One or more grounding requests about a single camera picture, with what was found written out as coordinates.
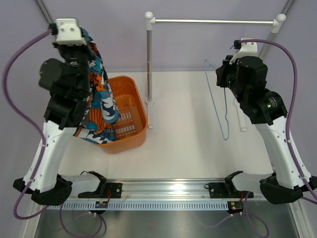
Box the colourful patterned shorts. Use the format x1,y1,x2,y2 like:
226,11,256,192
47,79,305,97
73,27,121,144

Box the light blue clothes hanger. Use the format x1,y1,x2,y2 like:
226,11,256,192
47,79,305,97
203,59,231,141

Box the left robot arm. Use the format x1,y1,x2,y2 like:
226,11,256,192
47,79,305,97
13,44,106,206

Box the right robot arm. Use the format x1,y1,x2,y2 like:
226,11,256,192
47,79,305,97
216,55,317,204

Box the silver clothes rack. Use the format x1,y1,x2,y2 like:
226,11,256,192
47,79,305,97
145,11,286,129

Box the orange plastic basket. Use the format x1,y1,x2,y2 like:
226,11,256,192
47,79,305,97
98,76,148,154

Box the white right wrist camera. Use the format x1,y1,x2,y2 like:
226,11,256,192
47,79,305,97
229,38,258,64

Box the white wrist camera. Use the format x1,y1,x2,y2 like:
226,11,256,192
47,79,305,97
229,38,258,64
48,18,87,46

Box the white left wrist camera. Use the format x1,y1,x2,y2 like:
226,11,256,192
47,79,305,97
48,18,87,46

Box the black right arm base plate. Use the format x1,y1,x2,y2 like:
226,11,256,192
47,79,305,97
204,182,248,198

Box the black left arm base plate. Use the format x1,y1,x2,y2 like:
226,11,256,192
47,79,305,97
78,182,122,199

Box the aluminium mounting rail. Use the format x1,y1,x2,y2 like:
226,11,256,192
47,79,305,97
61,178,302,201

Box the white slotted cable duct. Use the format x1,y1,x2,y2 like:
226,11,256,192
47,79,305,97
62,200,229,211

